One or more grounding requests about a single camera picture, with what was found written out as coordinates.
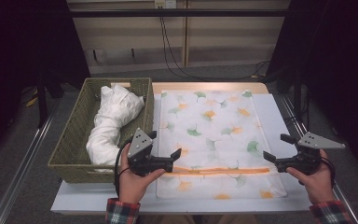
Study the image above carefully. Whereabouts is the person's left hand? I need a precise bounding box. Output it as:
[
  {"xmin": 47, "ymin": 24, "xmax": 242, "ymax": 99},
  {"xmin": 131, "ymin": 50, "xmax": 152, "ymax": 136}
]
[{"xmin": 117, "ymin": 151, "xmax": 168, "ymax": 205}]

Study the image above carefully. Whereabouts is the right hand-held gripper cable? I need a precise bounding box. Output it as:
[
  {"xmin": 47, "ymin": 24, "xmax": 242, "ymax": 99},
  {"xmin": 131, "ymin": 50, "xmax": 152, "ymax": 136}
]
[{"xmin": 320, "ymin": 157, "xmax": 337, "ymax": 188}]

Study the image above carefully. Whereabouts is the left hand-held gripper cable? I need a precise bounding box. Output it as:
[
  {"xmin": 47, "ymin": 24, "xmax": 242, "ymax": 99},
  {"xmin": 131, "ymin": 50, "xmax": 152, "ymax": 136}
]
[{"xmin": 114, "ymin": 136, "xmax": 135, "ymax": 197}]

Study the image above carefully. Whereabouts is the yellow tape strip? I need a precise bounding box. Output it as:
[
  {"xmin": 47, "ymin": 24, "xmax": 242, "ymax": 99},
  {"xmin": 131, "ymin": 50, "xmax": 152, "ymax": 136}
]
[{"xmin": 25, "ymin": 90, "xmax": 39, "ymax": 108}]

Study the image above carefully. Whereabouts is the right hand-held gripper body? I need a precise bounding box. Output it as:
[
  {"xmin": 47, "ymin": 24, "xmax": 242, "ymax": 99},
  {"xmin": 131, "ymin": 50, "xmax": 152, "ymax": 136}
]
[{"xmin": 274, "ymin": 131, "xmax": 347, "ymax": 176}]

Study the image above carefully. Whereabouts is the white wall outlet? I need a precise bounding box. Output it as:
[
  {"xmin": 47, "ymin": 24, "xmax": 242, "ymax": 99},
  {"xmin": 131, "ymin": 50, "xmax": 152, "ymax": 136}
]
[{"xmin": 154, "ymin": 0, "xmax": 177, "ymax": 9}]

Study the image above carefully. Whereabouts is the green woven basket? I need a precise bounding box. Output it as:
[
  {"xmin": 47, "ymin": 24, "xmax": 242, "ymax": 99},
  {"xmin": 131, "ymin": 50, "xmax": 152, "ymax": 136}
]
[{"xmin": 47, "ymin": 77, "xmax": 155, "ymax": 185}]

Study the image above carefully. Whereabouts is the person's right hand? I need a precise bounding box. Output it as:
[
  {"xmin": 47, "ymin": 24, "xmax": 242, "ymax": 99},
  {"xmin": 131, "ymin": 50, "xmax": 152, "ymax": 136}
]
[{"xmin": 285, "ymin": 149, "xmax": 337, "ymax": 205}]

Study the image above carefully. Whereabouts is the leaf print pillowcase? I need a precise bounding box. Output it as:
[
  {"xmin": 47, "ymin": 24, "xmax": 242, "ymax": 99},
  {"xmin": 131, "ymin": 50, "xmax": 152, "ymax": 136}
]
[{"xmin": 155, "ymin": 89, "xmax": 288, "ymax": 201}]

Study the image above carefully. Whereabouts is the black hanging cable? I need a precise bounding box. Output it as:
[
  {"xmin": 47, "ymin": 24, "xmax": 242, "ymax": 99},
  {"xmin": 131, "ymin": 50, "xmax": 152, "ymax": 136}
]
[{"xmin": 158, "ymin": 6, "xmax": 271, "ymax": 81}]

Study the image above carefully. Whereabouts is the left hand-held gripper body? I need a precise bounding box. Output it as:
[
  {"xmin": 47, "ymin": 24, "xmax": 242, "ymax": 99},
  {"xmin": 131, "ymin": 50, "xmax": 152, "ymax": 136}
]
[{"xmin": 127, "ymin": 127, "xmax": 173, "ymax": 177}]

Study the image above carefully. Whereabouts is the black horizontal bar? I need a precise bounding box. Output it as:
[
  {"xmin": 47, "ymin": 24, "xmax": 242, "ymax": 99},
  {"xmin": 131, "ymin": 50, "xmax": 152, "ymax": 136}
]
[{"xmin": 69, "ymin": 8, "xmax": 288, "ymax": 18}]

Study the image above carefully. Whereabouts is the hand-held gripper cable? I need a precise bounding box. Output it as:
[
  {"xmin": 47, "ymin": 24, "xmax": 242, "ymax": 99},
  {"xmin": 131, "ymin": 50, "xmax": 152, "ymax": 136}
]
[
  {"xmin": 114, "ymin": 136, "xmax": 135, "ymax": 197},
  {"xmin": 320, "ymin": 157, "xmax": 337, "ymax": 188}
]

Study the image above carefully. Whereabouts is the black metal stand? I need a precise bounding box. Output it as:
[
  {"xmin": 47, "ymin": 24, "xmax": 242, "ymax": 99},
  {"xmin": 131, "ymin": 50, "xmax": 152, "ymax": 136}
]
[{"xmin": 36, "ymin": 74, "xmax": 49, "ymax": 129}]

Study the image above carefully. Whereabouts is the white pillow insert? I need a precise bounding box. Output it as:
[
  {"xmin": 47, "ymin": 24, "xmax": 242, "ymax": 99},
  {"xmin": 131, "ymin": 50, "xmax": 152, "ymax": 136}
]
[{"xmin": 86, "ymin": 83, "xmax": 146, "ymax": 172}]

